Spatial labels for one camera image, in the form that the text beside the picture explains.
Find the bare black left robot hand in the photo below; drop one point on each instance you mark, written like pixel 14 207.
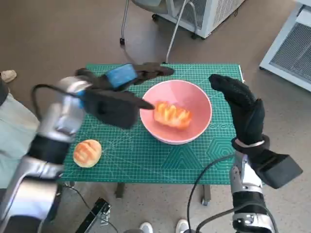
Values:
pixel 121 75

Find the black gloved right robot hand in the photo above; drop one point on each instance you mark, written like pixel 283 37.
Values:
pixel 247 116

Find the pink bowl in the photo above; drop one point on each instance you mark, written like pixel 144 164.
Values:
pixel 179 89

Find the long braided toy bread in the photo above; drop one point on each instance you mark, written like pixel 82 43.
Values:
pixel 172 115

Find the round toy bread bun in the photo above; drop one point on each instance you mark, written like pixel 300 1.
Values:
pixel 87 153

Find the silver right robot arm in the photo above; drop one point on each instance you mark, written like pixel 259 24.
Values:
pixel 247 199

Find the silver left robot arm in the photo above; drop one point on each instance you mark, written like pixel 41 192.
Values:
pixel 60 114

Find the white cabinet with grey grille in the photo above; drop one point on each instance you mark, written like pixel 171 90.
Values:
pixel 291 48

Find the green cutting mat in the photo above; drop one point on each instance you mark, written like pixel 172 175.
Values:
pixel 145 157

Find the dark table leg with caster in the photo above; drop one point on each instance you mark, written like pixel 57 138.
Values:
pixel 207 194

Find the white cabinet with mesh panel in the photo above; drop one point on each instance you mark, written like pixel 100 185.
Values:
pixel 218 14

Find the person's beige shoe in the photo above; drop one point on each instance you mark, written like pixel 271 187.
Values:
pixel 8 75

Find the person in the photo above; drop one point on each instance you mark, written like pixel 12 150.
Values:
pixel 14 131

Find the white shoe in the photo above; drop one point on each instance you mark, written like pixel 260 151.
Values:
pixel 146 228
pixel 182 227

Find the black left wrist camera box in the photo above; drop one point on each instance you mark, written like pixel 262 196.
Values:
pixel 111 111

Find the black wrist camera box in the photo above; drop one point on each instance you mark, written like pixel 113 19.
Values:
pixel 111 111
pixel 279 170

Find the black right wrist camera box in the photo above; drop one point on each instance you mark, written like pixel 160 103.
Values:
pixel 279 170

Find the black metal frame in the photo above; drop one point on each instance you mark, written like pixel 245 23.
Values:
pixel 102 206

